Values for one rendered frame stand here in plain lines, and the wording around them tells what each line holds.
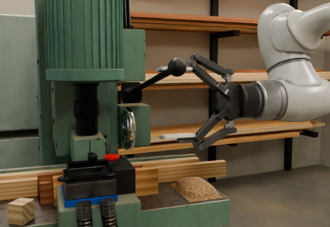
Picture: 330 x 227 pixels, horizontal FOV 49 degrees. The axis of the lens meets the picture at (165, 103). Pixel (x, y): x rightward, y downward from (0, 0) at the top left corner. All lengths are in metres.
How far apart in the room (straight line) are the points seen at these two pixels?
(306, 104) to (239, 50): 3.03
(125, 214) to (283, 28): 0.53
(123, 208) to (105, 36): 0.36
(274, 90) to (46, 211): 0.54
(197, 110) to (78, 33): 2.91
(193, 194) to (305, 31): 0.44
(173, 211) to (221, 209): 0.11
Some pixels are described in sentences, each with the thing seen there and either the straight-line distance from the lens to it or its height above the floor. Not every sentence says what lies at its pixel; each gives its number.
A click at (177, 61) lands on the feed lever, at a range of 0.65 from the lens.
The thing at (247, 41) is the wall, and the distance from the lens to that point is 3.91.
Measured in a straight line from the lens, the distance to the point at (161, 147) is 2.94.
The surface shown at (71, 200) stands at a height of 0.97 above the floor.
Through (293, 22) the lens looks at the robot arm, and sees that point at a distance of 0.87.
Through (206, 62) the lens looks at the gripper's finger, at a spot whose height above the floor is 1.20.
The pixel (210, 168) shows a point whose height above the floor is 0.93.
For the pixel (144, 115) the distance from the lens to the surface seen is 1.05.
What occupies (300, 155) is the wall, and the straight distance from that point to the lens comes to 4.54.
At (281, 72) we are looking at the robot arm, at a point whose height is 1.18.
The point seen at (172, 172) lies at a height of 0.92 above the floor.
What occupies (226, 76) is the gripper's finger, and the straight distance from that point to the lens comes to 0.79.
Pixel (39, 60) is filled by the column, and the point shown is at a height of 1.21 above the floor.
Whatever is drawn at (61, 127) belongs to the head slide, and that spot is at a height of 1.04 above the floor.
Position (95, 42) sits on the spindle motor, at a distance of 0.78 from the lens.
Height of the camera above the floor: 1.20
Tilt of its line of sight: 6 degrees down
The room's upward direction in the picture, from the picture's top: straight up
